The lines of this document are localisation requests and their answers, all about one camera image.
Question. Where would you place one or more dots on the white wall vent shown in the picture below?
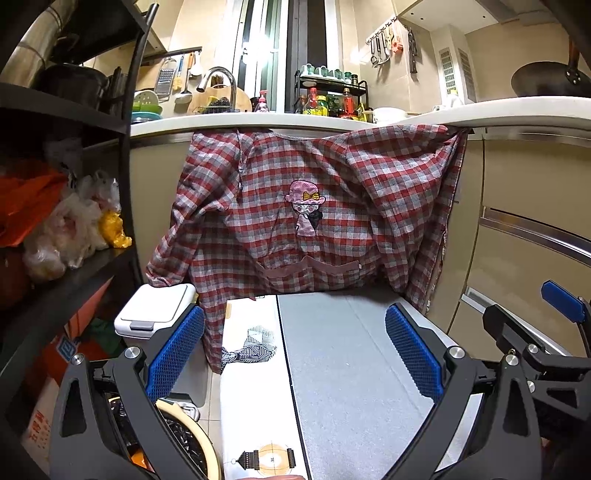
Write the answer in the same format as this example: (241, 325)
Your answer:
(450, 69)

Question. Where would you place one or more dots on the yellow dish brush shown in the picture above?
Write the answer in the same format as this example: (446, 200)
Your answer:
(178, 76)

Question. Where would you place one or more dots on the green plastic bag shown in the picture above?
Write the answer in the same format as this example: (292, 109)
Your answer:
(104, 332)

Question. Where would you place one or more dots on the white lidded pedal bin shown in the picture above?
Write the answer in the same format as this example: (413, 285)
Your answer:
(152, 309)

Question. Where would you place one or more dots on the beige bin with black bag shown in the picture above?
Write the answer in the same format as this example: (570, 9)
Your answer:
(203, 443)

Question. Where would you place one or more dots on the black spice rack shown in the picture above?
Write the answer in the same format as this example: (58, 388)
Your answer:
(332, 90)

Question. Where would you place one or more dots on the metal grater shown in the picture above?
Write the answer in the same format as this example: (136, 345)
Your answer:
(165, 81)

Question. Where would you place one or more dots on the white printed sack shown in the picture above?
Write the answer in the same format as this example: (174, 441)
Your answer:
(39, 424)

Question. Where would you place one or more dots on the stack of green bowls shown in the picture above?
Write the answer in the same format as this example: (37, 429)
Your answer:
(147, 106)

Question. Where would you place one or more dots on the black shelf rack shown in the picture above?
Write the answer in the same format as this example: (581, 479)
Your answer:
(69, 286)

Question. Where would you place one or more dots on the white bottle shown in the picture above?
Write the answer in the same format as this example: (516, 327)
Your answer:
(455, 99)

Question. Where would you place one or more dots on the white kitchen countertop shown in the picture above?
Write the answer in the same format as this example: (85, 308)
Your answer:
(300, 121)

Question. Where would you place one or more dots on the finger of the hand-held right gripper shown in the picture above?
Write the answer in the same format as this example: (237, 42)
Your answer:
(503, 323)
(561, 300)

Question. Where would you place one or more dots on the row of green cups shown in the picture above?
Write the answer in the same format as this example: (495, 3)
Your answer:
(328, 73)

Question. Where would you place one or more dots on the black cooking pot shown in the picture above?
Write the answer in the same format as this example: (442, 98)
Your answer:
(78, 83)

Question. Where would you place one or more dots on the white pot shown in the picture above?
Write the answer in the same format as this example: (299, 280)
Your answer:
(388, 114)

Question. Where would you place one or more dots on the orange plastic bag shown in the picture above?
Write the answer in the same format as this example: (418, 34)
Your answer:
(27, 198)

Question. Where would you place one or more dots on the chrome kitchen faucet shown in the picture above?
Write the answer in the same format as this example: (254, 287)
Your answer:
(221, 78)

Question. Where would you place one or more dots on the clear plastic bags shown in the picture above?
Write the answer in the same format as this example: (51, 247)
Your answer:
(69, 230)

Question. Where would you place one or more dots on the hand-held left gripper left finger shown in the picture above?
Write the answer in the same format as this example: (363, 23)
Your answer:
(178, 353)

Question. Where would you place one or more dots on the white hanging spoon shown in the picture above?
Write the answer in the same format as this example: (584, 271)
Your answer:
(196, 67)

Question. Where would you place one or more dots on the hanging kitchen knife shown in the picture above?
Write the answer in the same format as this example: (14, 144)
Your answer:
(412, 53)

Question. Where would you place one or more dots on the hanging kitchen utensils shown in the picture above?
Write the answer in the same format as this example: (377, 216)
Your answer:
(383, 44)

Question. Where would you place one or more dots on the white overhead cabinet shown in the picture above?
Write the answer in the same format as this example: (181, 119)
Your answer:
(438, 14)

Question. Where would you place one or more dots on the orange cardboard box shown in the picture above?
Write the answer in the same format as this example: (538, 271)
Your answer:
(78, 332)

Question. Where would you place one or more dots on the beige kitchen cabinet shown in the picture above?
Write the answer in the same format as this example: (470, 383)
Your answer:
(531, 175)

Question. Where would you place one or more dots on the red plaid shirt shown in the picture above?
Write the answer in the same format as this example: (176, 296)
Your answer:
(300, 221)

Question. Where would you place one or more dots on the white printed table mat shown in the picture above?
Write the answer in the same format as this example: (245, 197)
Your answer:
(251, 392)

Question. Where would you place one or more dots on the black wok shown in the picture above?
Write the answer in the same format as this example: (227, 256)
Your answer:
(549, 78)

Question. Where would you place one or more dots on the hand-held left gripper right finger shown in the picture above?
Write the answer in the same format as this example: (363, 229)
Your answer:
(413, 355)

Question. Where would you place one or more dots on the yellow plastic bag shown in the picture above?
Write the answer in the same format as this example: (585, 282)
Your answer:
(113, 230)

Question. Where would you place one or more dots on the kitchen window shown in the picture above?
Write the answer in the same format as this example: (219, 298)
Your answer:
(281, 50)

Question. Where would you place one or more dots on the pink soap bottle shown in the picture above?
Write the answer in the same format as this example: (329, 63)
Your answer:
(262, 102)

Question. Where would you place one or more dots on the round wooden cutting board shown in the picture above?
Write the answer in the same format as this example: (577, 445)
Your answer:
(240, 99)

